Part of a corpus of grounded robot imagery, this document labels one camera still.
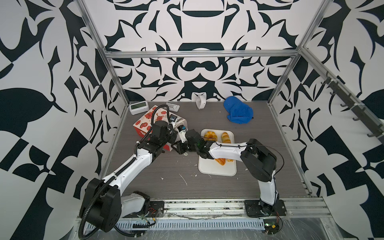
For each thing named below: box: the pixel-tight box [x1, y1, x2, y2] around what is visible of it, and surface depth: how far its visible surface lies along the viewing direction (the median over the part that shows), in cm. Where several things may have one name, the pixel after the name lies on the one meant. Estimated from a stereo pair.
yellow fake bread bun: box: [204, 131, 218, 141], surface depth 99 cm
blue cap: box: [223, 96, 254, 125], surface depth 113 cm
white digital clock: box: [129, 101, 150, 116], surface depth 114 cm
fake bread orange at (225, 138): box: [221, 132, 231, 144], surface depth 101 cm
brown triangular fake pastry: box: [214, 158, 226, 166], surface depth 90 cm
